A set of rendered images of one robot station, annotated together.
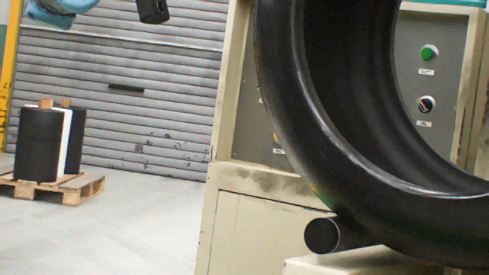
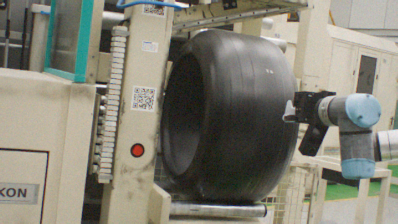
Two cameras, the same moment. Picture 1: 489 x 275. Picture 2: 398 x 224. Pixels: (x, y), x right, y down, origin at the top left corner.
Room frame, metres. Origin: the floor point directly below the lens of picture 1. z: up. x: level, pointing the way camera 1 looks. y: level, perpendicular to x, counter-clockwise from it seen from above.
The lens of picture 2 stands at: (2.77, 0.79, 1.30)
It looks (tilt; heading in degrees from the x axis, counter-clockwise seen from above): 3 degrees down; 217
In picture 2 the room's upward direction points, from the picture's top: 7 degrees clockwise
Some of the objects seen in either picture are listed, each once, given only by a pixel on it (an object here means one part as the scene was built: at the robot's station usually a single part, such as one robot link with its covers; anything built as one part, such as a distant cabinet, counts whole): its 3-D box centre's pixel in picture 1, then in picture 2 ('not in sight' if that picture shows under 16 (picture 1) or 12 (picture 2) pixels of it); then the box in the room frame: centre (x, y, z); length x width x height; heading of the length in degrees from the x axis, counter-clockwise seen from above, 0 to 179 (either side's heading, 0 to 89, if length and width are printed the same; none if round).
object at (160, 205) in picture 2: not in sight; (148, 196); (1.41, -0.41, 0.90); 0.40 x 0.03 x 0.10; 59
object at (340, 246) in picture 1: (378, 228); (215, 208); (1.33, -0.20, 0.90); 0.35 x 0.05 x 0.05; 149
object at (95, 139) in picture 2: not in sight; (115, 134); (1.25, -0.76, 1.05); 0.20 x 0.15 x 0.30; 149
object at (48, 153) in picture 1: (47, 145); not in sight; (8.00, 1.55, 0.38); 1.20 x 0.80 x 0.76; 178
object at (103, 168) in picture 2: not in sight; (112, 104); (1.57, -0.45, 1.19); 0.05 x 0.04 x 0.48; 59
